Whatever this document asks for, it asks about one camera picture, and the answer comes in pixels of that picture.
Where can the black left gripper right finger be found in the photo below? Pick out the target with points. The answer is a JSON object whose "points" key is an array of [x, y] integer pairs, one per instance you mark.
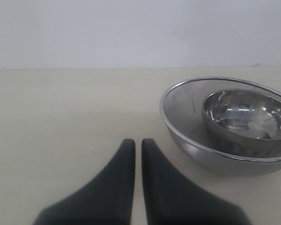
{"points": [[172, 199]]}

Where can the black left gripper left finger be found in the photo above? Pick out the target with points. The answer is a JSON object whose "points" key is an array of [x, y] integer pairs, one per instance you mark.
{"points": [[106, 200]]}

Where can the small stainless steel bowl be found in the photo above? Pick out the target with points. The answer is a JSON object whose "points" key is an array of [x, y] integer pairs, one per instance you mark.
{"points": [[245, 123]]}

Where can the steel mesh colander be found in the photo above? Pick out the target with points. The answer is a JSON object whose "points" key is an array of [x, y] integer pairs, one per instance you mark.
{"points": [[180, 108]]}

